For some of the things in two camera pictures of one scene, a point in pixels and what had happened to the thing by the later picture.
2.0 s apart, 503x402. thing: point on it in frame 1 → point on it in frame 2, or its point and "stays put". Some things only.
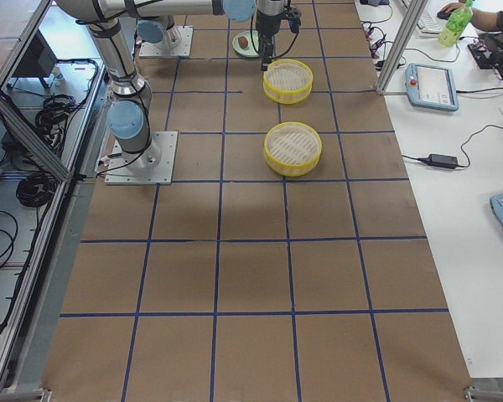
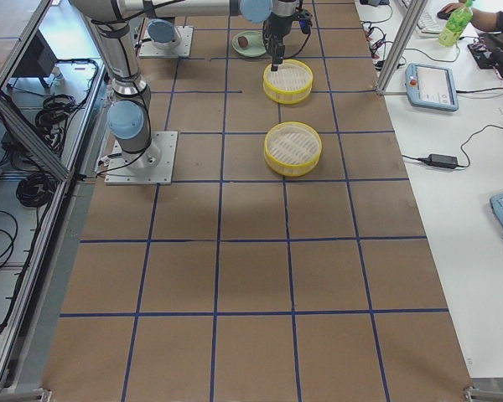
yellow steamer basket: (292, 148) stays put
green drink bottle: (456, 24) stays put
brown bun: (242, 42) stays put
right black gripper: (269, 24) → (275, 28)
